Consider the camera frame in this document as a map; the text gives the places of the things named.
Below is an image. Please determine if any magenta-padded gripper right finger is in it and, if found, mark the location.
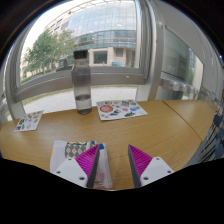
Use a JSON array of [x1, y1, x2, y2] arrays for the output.
[[127, 144, 175, 188]]

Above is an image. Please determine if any white window frame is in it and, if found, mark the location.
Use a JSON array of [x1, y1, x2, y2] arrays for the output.
[[3, 0, 166, 120]]

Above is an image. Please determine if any glass office building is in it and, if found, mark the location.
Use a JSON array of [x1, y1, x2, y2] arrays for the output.
[[46, 0, 138, 69]]

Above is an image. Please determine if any clear grey water bottle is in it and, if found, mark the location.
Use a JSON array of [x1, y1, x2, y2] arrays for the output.
[[70, 49, 93, 116]]

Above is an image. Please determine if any green tree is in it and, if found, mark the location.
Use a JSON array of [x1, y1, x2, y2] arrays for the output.
[[22, 29, 77, 76]]

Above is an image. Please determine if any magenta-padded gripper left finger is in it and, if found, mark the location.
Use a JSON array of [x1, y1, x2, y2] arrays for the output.
[[51, 143, 101, 189]]

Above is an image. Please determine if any sticker sheet with green stickers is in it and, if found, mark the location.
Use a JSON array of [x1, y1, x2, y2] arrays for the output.
[[14, 110, 45, 132]]

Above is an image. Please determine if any sticker sheet with red circle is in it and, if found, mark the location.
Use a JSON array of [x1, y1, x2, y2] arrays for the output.
[[96, 99, 148, 121]]

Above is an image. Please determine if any white wall socket rail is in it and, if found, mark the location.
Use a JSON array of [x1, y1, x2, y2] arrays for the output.
[[159, 78, 203, 97]]

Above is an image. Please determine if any blue chair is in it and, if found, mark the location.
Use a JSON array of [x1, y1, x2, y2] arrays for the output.
[[196, 112, 224, 164]]

